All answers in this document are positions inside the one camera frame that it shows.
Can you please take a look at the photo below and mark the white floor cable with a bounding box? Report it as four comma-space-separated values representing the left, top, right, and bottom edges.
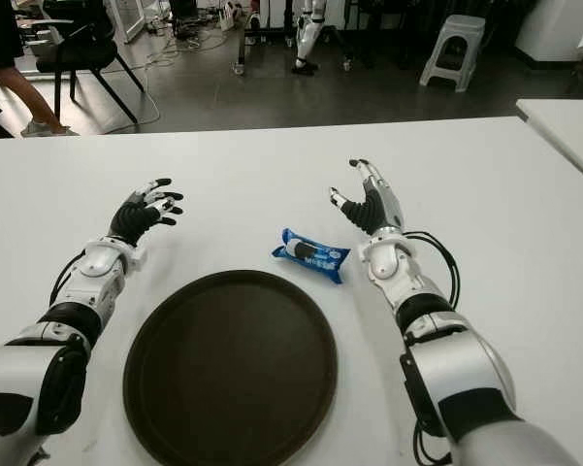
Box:
96, 33, 162, 136

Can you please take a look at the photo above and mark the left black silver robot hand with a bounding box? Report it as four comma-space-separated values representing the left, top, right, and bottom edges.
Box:
109, 178, 185, 248

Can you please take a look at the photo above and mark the black wheeled gantry frame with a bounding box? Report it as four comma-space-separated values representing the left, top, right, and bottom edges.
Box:
231, 0, 355, 78

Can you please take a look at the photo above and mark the white humanoid robot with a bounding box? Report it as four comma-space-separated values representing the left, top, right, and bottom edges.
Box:
290, 0, 329, 77

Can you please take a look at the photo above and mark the white plastic stool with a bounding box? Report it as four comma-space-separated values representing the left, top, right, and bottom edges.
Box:
419, 14, 485, 93

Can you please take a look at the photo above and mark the round dark brown tray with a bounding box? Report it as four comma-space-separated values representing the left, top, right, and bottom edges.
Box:
122, 269, 340, 466

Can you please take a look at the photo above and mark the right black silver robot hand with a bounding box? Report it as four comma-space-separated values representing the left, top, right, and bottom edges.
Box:
328, 157, 405, 238

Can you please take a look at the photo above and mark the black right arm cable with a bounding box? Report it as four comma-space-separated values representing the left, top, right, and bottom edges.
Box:
402, 230, 462, 466

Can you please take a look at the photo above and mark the white framed glass door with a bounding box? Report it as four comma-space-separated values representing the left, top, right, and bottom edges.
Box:
104, 0, 149, 45

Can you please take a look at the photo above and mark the blue Oreo packet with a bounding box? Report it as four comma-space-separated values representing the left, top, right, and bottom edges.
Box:
270, 226, 352, 285

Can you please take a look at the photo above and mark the white cabinet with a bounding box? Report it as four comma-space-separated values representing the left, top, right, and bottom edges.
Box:
513, 0, 583, 64

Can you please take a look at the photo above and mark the white side table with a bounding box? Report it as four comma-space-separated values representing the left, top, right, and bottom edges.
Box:
515, 98, 583, 190

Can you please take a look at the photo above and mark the person in dark shorts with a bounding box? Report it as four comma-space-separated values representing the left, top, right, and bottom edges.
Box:
0, 0, 81, 139

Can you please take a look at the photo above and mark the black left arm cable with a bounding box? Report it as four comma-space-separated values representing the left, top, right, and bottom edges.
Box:
49, 250, 86, 307

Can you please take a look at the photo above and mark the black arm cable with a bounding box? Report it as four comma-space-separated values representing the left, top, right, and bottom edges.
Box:
402, 230, 462, 466
49, 250, 86, 307

